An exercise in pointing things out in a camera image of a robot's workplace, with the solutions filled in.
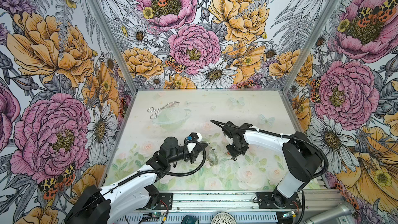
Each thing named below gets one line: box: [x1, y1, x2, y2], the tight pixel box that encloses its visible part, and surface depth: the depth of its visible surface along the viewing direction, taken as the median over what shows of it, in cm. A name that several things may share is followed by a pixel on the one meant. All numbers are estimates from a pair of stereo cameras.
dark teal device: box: [180, 214, 199, 224], surface depth 64 cm
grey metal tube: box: [303, 202, 356, 224], surface depth 70 cm
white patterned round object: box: [209, 211, 238, 224], surface depth 69 cm
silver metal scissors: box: [147, 101, 180, 120], surface depth 113 cm
